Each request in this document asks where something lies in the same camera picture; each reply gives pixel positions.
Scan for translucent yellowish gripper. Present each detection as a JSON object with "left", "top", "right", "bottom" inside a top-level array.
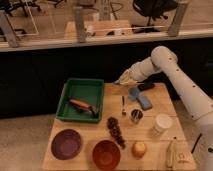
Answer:
[{"left": 115, "top": 69, "right": 136, "bottom": 86}]

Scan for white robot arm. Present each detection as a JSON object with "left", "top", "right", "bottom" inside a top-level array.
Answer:
[{"left": 115, "top": 46, "right": 213, "bottom": 171}]

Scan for orange-brown bowl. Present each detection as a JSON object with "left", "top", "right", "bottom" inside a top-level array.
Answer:
[{"left": 92, "top": 140, "right": 121, "bottom": 171}]

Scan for purple bowl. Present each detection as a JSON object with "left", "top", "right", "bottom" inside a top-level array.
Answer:
[{"left": 51, "top": 129, "right": 82, "bottom": 160}]

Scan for black remote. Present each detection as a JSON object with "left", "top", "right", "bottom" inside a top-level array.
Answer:
[{"left": 138, "top": 82, "right": 155, "bottom": 91}]

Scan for blue sponge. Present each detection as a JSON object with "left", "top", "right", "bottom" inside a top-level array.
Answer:
[{"left": 137, "top": 96, "right": 152, "bottom": 111}]

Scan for metal fork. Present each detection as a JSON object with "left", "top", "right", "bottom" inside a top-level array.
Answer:
[{"left": 122, "top": 96, "right": 127, "bottom": 116}]

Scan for metal cup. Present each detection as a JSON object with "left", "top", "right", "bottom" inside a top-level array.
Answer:
[{"left": 130, "top": 109, "right": 143, "bottom": 124}]

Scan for green plastic tray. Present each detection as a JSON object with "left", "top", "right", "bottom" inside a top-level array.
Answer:
[{"left": 56, "top": 78, "right": 104, "bottom": 123}]

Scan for wooden board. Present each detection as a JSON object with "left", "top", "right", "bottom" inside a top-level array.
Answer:
[{"left": 42, "top": 83, "right": 196, "bottom": 171}]

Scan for bunch of dark grapes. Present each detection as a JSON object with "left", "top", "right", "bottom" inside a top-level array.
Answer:
[{"left": 107, "top": 117, "right": 126, "bottom": 148}]

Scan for black brush in tray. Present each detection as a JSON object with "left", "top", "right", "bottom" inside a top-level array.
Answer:
[{"left": 68, "top": 98, "right": 98, "bottom": 118}]

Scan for white cup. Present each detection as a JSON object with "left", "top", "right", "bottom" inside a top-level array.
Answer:
[{"left": 153, "top": 114, "right": 173, "bottom": 134}]

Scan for yellow apple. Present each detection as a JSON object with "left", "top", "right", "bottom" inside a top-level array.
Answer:
[{"left": 132, "top": 141, "right": 147, "bottom": 158}]

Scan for black office chair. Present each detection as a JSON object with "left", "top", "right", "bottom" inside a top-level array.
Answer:
[{"left": 131, "top": 0, "right": 178, "bottom": 34}]

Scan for grey post middle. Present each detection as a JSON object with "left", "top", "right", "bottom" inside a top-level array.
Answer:
[{"left": 73, "top": 6, "right": 86, "bottom": 43}]

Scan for grey post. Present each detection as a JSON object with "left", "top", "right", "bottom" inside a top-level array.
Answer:
[
  {"left": 167, "top": 0, "right": 190, "bottom": 37},
  {"left": 0, "top": 10, "right": 19, "bottom": 48},
  {"left": 73, "top": 6, "right": 86, "bottom": 43}
]

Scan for grey post right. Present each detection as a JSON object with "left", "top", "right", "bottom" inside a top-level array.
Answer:
[{"left": 167, "top": 0, "right": 190, "bottom": 37}]

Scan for black cable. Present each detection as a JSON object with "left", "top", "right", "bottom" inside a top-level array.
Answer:
[{"left": 191, "top": 133, "right": 203, "bottom": 154}]

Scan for grey post left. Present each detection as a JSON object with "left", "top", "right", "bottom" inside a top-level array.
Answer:
[{"left": 0, "top": 10, "right": 19, "bottom": 48}]

